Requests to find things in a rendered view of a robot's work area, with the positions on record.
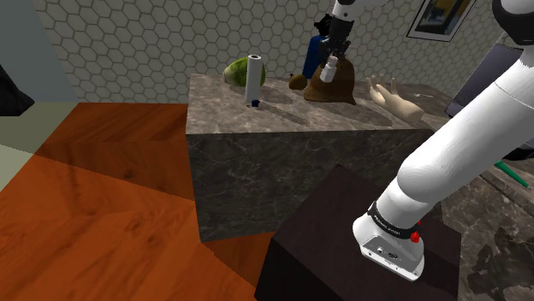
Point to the small brown round fruit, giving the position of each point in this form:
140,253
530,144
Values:
297,82

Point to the beige hand model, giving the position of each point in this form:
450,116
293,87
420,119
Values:
396,104

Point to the green pen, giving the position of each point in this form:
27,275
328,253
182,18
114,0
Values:
512,175

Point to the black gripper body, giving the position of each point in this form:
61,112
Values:
338,33

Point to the white paper towel roll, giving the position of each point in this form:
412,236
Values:
253,79

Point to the small white bottle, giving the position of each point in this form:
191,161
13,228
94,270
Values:
328,73

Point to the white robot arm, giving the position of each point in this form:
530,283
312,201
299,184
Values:
459,141

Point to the brown sack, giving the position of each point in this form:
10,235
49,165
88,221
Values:
340,87

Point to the framed wall picture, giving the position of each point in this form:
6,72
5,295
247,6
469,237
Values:
442,16

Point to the blue figure with black head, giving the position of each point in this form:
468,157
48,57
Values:
313,54

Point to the dark robot stand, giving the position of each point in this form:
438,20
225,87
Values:
325,233

